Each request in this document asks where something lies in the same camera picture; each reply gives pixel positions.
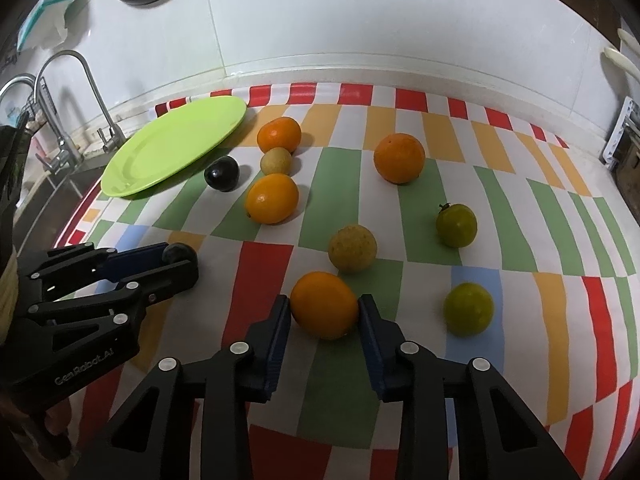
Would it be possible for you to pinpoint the dark purple plum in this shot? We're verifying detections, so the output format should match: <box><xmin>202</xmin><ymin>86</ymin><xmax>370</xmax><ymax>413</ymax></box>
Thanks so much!
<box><xmin>203</xmin><ymin>155</ymin><xmax>240</xmax><ymax>192</ymax></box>

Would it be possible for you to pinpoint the lime green plate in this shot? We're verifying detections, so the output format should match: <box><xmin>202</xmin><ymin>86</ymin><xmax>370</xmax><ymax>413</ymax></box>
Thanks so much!
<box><xmin>101</xmin><ymin>96</ymin><xmax>246</xmax><ymax>197</ymax></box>

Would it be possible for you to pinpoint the near steel faucet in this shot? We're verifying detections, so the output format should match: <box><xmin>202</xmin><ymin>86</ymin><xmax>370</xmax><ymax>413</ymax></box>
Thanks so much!
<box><xmin>34</xmin><ymin>49</ymin><xmax>126</xmax><ymax>153</ymax></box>

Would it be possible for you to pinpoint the cream handled pan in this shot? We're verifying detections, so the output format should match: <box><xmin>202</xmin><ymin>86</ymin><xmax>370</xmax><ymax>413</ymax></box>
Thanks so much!
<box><xmin>603</xmin><ymin>28</ymin><xmax>640</xmax><ymax>81</ymax></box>

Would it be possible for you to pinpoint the teal tissue pack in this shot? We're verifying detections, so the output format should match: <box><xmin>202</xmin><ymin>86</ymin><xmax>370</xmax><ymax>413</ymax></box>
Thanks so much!
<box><xmin>16</xmin><ymin>0</ymin><xmax>75</xmax><ymax>52</ymax></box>

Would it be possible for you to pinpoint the small orange kumquat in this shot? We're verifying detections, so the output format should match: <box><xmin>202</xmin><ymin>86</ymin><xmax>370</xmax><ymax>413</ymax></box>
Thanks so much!
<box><xmin>290</xmin><ymin>271</ymin><xmax>358</xmax><ymax>340</ymax></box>

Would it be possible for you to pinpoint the orange tangerine near plate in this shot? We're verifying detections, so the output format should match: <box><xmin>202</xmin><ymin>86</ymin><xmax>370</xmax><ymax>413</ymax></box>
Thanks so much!
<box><xmin>257</xmin><ymin>117</ymin><xmax>303</xmax><ymax>153</ymax></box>

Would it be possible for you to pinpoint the yellow-brown round fruit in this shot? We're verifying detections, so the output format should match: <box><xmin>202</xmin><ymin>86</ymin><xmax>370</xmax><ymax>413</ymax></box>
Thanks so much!
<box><xmin>328</xmin><ymin>224</ymin><xmax>378</xmax><ymax>274</ymax></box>

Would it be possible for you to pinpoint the steel sink basin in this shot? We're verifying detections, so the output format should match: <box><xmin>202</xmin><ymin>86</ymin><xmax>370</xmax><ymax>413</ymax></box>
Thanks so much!
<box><xmin>13</xmin><ymin>157</ymin><xmax>106</xmax><ymax>257</ymax></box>

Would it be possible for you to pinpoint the steel faucet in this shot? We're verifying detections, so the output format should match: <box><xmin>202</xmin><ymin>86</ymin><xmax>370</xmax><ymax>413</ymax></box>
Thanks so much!
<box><xmin>34</xmin><ymin>49</ymin><xmax>126</xmax><ymax>153</ymax></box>
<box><xmin>1</xmin><ymin>73</ymin><xmax>84</xmax><ymax>174</ymax></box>

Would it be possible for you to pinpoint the white dish rack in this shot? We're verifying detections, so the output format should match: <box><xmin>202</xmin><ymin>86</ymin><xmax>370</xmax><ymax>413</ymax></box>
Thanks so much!
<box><xmin>600</xmin><ymin>96</ymin><xmax>639</xmax><ymax>170</ymax></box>

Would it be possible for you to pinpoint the orange tangerine middle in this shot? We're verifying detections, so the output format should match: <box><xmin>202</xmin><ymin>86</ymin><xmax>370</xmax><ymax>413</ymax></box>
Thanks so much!
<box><xmin>244</xmin><ymin>174</ymin><xmax>299</xmax><ymax>224</ymax></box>

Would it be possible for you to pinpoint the far steel faucet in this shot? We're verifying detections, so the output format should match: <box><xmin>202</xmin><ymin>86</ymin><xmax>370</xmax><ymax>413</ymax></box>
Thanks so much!
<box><xmin>1</xmin><ymin>73</ymin><xmax>84</xmax><ymax>174</ymax></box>

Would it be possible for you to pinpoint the colourful checked tablecloth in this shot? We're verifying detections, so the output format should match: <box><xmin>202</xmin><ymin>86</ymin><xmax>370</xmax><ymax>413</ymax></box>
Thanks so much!
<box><xmin>65</xmin><ymin>82</ymin><xmax>639</xmax><ymax>479</ymax></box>

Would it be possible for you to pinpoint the small tan longan fruit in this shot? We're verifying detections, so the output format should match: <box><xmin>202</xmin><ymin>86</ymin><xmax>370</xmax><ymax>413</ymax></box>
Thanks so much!
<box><xmin>260</xmin><ymin>148</ymin><xmax>293</xmax><ymax>176</ymax></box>

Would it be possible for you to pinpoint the large orange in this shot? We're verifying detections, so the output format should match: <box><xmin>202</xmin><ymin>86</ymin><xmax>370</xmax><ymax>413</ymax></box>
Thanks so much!
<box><xmin>373</xmin><ymin>133</ymin><xmax>426</xmax><ymax>184</ymax></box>

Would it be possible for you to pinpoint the green tomato with stem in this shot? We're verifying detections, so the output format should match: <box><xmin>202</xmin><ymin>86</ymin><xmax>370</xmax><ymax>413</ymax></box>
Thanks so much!
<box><xmin>436</xmin><ymin>203</ymin><xmax>477</xmax><ymax>248</ymax></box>

